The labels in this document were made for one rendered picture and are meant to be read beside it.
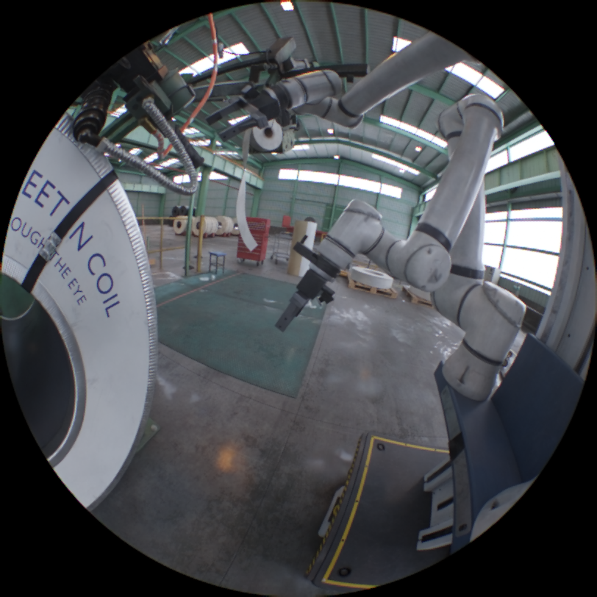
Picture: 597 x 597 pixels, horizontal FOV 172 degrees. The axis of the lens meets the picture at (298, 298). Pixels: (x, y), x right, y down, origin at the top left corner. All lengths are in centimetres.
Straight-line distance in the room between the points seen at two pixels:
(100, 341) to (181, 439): 76
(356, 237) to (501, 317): 41
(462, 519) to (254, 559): 81
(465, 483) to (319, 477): 83
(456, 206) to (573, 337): 44
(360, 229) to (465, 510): 60
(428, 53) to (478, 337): 64
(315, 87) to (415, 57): 25
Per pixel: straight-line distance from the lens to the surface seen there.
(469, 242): 66
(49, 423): 86
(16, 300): 313
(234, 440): 120
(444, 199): 43
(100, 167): 59
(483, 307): 58
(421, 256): 35
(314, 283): 43
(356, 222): 46
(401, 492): 90
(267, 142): 89
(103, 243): 59
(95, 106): 40
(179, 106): 56
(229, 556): 106
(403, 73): 56
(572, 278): 63
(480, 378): 60
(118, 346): 68
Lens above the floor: 105
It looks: 19 degrees down
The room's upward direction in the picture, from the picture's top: 10 degrees clockwise
